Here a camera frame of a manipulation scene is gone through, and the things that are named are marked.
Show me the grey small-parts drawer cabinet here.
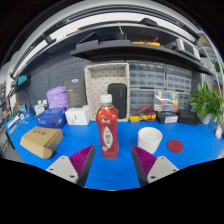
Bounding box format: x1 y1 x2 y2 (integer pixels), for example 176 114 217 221
128 60 167 116
165 64 193 111

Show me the dark grey upright box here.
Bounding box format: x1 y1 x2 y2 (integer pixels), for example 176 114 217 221
64 78 88 109

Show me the black box with white label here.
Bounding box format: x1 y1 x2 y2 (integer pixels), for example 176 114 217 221
155 110 179 125

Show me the flat round red coaster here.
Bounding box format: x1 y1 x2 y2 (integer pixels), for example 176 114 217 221
166 139 184 154

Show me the dark shelf unit with equipment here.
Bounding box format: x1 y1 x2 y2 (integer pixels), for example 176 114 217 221
9 9 214 88

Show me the brown cardboard box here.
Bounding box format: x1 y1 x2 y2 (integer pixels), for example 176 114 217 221
19 126 64 159

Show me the white carton box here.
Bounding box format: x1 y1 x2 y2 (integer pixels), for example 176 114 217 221
64 105 91 126

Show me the red drink bottle white cap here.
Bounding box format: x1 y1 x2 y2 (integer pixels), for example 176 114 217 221
95 93 120 160

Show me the clear organizer with coloured parts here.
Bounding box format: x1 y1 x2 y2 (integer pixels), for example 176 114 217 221
153 89 180 113

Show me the green potted plant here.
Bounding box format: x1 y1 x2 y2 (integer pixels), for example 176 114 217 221
188 81 224 126

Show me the white perforated storage bin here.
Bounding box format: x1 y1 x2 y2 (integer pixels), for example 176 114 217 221
84 62 131 123

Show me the blue carton box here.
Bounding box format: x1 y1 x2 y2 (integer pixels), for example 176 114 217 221
35 107 68 129

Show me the yellow multimeter with leads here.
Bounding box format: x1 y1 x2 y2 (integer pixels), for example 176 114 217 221
129 106 158 123

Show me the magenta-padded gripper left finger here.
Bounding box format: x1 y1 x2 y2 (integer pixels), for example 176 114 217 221
45 144 96 187

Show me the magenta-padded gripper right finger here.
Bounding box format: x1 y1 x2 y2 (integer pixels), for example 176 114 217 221
130 144 180 187

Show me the white cup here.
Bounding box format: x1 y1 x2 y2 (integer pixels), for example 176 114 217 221
137 126 164 155

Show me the purple plastic bag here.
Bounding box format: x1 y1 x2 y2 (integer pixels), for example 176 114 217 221
46 85 69 110

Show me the white plant pot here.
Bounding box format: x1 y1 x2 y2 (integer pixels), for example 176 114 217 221
199 113 213 125

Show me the flat black case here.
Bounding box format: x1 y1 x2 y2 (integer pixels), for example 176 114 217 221
176 109 202 126

